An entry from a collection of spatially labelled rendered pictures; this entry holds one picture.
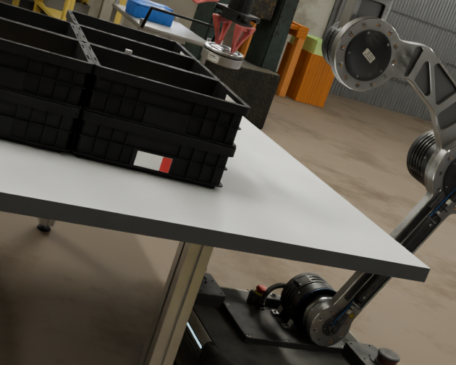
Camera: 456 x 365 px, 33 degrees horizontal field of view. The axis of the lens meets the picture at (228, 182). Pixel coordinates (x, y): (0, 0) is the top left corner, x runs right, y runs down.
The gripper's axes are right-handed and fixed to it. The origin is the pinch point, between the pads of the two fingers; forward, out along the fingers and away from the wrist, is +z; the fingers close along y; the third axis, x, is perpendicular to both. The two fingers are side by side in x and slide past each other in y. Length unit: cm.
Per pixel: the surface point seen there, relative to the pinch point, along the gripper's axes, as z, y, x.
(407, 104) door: 129, -278, 953
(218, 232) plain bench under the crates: 33, 29, -23
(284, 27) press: 39, -224, 425
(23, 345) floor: 106, -28, -6
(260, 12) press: 32, -232, 392
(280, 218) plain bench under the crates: 33.9, 29.1, 5.1
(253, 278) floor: 110, -27, 126
